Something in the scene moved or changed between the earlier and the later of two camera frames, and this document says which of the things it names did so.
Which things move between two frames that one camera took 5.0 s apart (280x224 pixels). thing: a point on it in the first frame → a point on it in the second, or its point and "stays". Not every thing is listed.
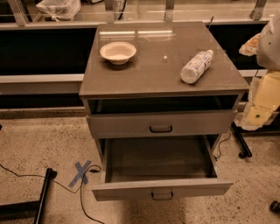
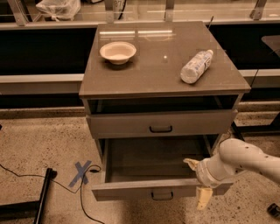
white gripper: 269,48 → 203,172
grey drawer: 161,166 stays
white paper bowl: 119,52 stays
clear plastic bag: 59,10 stays
